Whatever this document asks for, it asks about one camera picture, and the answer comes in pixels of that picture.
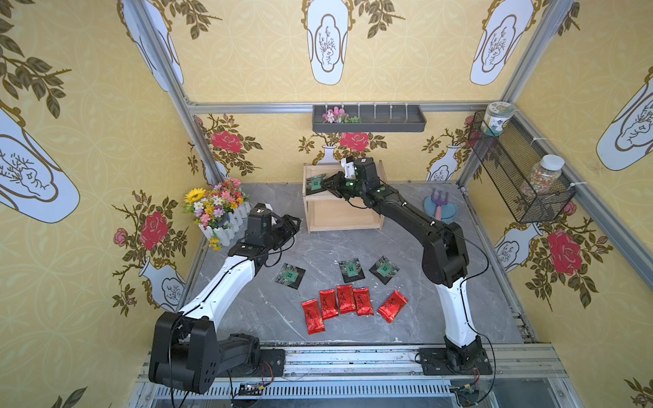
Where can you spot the purple pink toy rake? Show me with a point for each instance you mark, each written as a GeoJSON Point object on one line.
{"type": "Point", "coordinates": [440, 198]}

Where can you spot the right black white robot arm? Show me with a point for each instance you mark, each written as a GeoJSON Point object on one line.
{"type": "Point", "coordinates": [444, 263]}

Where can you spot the patterned tin jar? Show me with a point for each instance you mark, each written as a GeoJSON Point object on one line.
{"type": "Point", "coordinates": [497, 115]}

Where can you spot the flower bouquet white fence pot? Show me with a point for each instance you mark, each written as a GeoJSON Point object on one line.
{"type": "Point", "coordinates": [219, 211]}

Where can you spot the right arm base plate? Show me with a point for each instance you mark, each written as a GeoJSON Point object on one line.
{"type": "Point", "coordinates": [435, 362]}

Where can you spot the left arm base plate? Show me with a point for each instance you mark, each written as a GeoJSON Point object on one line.
{"type": "Point", "coordinates": [272, 361]}

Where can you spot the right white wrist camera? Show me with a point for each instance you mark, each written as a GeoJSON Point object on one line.
{"type": "Point", "coordinates": [348, 165]}

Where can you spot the black wire wall basket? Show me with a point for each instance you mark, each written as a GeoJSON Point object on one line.
{"type": "Point", "coordinates": [508, 160]}

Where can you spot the green tea bag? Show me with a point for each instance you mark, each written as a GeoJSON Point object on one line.
{"type": "Point", "coordinates": [313, 184]}
{"type": "Point", "coordinates": [351, 270]}
{"type": "Point", "coordinates": [290, 276]}
{"type": "Point", "coordinates": [384, 269]}

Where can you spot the wooden two-tier shelf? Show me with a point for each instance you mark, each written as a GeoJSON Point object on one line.
{"type": "Point", "coordinates": [325, 212]}

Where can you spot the glass jar white lid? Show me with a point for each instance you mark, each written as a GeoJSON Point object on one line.
{"type": "Point", "coordinates": [543, 176]}

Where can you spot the blue dustpan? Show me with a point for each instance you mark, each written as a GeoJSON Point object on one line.
{"type": "Point", "coordinates": [447, 214]}

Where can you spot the grey wall tray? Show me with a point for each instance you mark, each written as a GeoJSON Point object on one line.
{"type": "Point", "coordinates": [376, 118]}

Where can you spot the aluminium rail frame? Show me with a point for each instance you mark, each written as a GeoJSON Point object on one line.
{"type": "Point", "coordinates": [529, 374]}

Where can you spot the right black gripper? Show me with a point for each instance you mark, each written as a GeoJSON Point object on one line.
{"type": "Point", "coordinates": [336, 183]}

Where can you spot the small circuit board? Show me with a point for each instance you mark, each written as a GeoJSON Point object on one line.
{"type": "Point", "coordinates": [250, 389]}

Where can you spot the red tea bag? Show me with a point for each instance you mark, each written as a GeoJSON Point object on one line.
{"type": "Point", "coordinates": [393, 306]}
{"type": "Point", "coordinates": [329, 304]}
{"type": "Point", "coordinates": [313, 317]}
{"type": "Point", "coordinates": [346, 299]}
{"type": "Point", "coordinates": [363, 302]}

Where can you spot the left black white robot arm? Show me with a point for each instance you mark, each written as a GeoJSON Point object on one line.
{"type": "Point", "coordinates": [186, 352]}

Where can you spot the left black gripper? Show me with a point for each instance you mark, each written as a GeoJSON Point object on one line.
{"type": "Point", "coordinates": [285, 229]}

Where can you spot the pink flowers in tray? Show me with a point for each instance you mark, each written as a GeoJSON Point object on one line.
{"type": "Point", "coordinates": [339, 115]}

